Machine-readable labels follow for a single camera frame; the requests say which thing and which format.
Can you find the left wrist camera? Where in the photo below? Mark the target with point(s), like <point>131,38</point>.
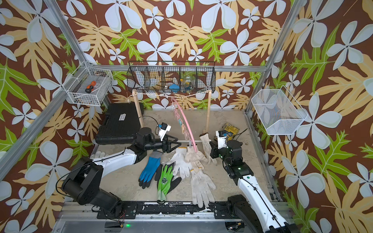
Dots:
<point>163,129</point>

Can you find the orange black screwdriver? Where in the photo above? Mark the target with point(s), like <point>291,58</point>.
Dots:
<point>90,87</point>

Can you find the black plastic tool case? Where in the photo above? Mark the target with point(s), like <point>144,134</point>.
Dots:
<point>120,125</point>

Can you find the white mesh basket right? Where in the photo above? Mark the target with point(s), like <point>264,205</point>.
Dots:
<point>279,111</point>

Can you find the green rubber glove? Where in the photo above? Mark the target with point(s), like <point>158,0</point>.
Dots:
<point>166,182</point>

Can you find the blue object in basket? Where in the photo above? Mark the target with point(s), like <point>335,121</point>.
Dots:
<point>174,88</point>

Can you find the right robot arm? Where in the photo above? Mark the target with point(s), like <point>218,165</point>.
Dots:
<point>253,207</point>

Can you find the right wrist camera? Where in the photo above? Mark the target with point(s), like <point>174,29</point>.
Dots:
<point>222,137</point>

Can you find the blue rubber glove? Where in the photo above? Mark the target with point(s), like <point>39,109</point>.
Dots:
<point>153,168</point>

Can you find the black wire basket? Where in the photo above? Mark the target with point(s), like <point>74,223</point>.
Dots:
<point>157,77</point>

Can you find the wooden drying rack frame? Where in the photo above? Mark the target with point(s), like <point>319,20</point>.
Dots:
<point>140,116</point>

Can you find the pink clip hanger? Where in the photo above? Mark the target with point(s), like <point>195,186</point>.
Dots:
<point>184,125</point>

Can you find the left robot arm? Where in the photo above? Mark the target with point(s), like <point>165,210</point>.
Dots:
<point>83,183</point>

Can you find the white wire basket left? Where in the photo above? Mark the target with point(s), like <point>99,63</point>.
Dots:
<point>82,77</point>

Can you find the white cotton glove centre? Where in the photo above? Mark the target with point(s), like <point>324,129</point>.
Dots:
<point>179,164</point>

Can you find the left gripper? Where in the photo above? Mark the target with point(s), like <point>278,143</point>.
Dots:
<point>166,147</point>

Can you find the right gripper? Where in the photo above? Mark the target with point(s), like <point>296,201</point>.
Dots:
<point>214,149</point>

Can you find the yellow drill bit box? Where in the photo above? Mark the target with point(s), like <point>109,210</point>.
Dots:
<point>232,130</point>

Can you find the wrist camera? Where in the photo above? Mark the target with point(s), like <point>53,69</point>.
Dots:
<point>222,137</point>
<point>163,129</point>

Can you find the clear bottle in basket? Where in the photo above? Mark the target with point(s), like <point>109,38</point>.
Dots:
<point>188,82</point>

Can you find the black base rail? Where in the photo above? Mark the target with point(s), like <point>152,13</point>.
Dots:
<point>131,210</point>

